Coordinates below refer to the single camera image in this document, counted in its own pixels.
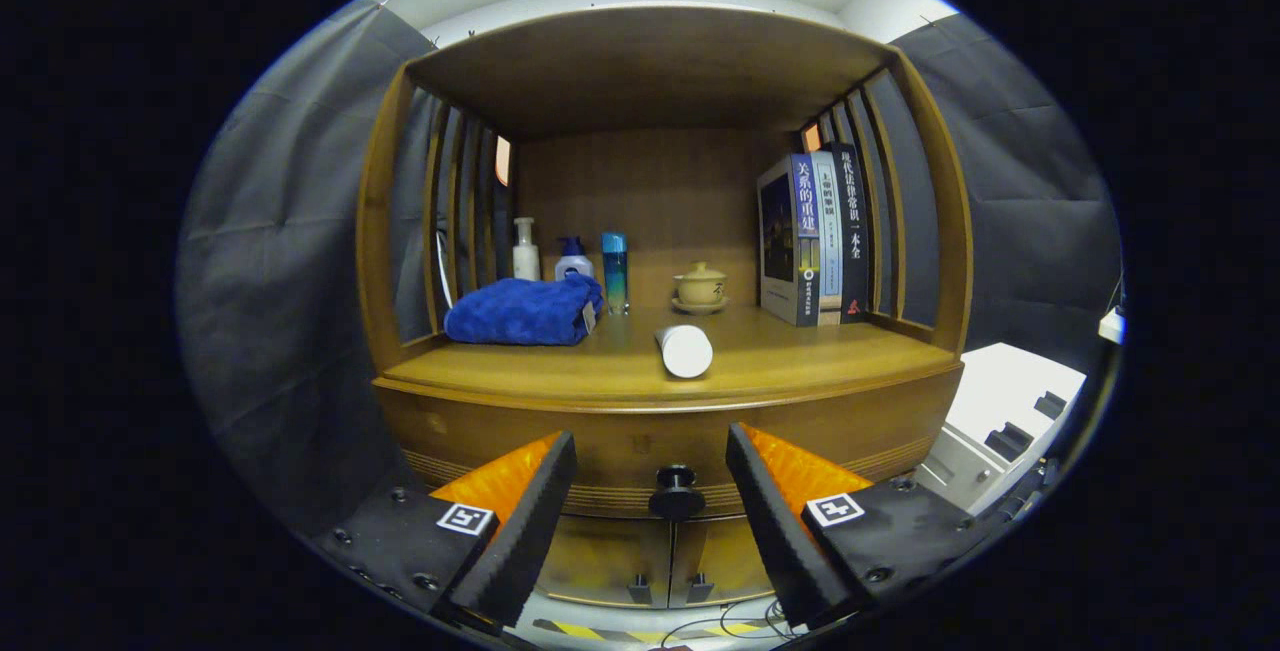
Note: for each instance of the white tube with green end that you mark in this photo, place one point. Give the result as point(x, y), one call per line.
point(685, 351)

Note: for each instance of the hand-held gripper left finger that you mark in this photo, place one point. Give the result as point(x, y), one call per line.
point(530, 531)

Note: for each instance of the book with black spine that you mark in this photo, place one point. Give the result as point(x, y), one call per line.
point(853, 231)

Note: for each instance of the yellow black floor tape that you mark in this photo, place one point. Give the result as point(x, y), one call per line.
point(580, 629)

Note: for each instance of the black electronic device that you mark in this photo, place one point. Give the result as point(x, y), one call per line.
point(1020, 501)

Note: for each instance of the white side shelf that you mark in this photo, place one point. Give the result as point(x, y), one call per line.
point(1112, 324)

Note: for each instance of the wooden countertop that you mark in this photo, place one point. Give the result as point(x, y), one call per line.
point(780, 356)

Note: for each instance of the book with blue spine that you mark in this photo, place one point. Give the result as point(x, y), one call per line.
point(780, 241)

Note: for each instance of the folded blue towel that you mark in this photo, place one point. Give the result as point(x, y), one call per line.
point(520, 311)

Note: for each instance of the beige lidded tea cup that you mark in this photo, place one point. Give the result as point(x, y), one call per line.
point(700, 286)

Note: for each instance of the wooden cabinet door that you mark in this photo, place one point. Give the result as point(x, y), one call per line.
point(725, 556)
point(600, 561)

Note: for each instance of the brown wooden cabinet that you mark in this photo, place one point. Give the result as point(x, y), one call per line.
point(650, 71)

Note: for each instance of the beige saucer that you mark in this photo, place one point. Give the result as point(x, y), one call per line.
point(699, 309)

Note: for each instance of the wooden drawer with black knob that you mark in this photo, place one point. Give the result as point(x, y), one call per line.
point(640, 441)

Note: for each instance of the white bottle with blue cap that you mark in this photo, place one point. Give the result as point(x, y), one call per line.
point(574, 266)

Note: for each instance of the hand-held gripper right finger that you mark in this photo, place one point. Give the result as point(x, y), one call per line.
point(780, 531)

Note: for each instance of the white pump bottle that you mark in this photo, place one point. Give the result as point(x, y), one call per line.
point(526, 259)

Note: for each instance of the teal blue bottle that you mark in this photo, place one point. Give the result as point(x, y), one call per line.
point(615, 276)

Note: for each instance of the book with pale spine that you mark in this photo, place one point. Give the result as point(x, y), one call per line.
point(828, 241)

